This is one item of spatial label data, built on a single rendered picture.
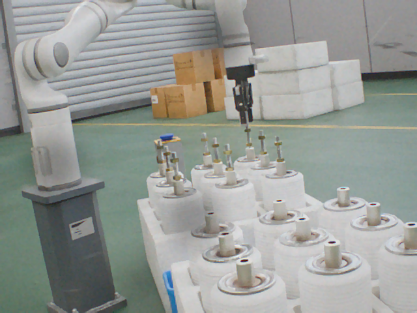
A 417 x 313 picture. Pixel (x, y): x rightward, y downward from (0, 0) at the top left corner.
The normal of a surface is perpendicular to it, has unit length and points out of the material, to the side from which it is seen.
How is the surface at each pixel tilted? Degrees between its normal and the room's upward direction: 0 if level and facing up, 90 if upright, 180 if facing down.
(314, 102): 90
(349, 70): 90
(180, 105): 90
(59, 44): 75
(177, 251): 90
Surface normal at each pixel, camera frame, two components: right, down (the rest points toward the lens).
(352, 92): 0.69, 0.04
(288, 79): -0.74, 0.22
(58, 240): -0.07, 0.19
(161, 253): 0.22, 0.15
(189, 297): -0.14, -0.97
